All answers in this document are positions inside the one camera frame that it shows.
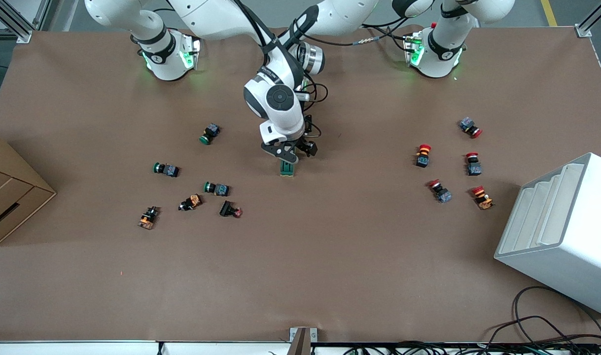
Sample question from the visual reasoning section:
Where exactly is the black button orange contact block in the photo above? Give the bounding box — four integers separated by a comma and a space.
138, 206, 160, 230
178, 194, 203, 212

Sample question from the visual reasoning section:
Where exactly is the red button blue contact block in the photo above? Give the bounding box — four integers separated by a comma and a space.
465, 152, 483, 177
459, 116, 483, 139
426, 179, 453, 204

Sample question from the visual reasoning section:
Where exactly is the red button amber contact block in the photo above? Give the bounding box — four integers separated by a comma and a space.
471, 185, 495, 211

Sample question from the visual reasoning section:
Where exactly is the white stepped storage bin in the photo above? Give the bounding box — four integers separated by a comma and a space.
494, 152, 601, 318

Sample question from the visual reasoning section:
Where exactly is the cardboard drawer box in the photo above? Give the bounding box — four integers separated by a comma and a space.
0, 131, 57, 247

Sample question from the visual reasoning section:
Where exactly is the black switch with red part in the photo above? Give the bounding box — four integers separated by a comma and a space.
219, 200, 243, 218

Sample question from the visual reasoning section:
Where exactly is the black cable with inline connector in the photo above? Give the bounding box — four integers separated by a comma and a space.
300, 25, 419, 47

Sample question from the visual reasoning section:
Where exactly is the aluminium post with base bracket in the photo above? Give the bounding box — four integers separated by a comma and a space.
289, 327, 318, 355

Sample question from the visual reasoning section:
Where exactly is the tangled black cable bundle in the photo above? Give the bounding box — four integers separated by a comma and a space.
325, 339, 601, 355

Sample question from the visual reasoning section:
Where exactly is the black cable loop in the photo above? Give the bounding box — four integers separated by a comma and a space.
487, 285, 601, 346

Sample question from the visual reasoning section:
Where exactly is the aluminium frame profile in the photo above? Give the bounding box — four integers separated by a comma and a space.
0, 0, 54, 44
575, 0, 601, 38

